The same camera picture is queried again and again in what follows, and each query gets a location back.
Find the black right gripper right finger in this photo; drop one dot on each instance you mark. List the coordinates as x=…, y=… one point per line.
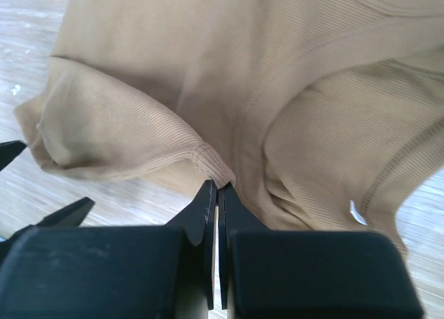
x=308, y=274

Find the tan brown garment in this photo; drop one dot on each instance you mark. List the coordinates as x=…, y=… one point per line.
x=324, y=114

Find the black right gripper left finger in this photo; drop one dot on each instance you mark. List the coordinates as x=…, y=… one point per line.
x=145, y=271

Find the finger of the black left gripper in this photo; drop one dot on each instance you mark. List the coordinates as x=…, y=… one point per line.
x=9, y=151
x=71, y=215

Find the white paper scrap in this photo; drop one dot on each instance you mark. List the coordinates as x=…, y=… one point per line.
x=15, y=90

